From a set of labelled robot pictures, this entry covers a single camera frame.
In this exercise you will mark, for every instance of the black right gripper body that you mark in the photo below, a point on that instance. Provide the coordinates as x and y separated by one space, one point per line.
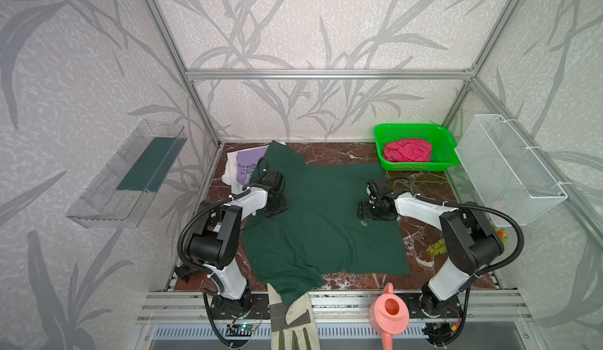
369 211

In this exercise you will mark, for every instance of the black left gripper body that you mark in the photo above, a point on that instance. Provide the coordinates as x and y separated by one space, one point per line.
275 205

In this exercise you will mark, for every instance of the dark green t-shirt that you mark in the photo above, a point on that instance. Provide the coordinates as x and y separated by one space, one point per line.
320 233

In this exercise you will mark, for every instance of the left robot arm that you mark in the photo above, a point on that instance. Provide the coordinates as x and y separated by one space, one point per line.
209 242

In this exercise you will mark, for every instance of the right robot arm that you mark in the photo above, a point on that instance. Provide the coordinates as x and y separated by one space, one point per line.
472 244

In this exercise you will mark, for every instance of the purple folded t-shirt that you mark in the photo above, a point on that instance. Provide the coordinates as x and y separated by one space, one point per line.
246 162

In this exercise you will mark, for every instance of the white folded t-shirt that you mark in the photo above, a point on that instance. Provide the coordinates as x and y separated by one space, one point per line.
229 176

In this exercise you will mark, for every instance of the green plastic basket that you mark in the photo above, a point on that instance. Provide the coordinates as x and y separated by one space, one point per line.
443 155

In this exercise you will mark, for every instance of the pink crumpled t-shirt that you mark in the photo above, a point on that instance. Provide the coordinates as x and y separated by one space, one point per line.
408 150

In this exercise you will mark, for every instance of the potted artificial flowers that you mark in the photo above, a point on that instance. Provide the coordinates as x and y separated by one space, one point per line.
439 248

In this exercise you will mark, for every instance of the pink watering can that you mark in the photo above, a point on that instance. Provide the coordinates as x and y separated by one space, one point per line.
389 316

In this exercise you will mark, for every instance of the red spray bottle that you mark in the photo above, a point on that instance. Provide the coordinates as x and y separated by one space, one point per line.
186 273

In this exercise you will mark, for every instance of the beige gardening glove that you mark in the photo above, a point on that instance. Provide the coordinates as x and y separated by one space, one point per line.
292 326

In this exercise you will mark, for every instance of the white wire mesh basket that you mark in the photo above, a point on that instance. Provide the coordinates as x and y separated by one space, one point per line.
506 172

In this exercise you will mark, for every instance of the aluminium frame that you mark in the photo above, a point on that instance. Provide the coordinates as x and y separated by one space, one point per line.
333 69

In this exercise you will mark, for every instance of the clear plastic wall shelf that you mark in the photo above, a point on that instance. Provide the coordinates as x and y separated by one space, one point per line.
122 192

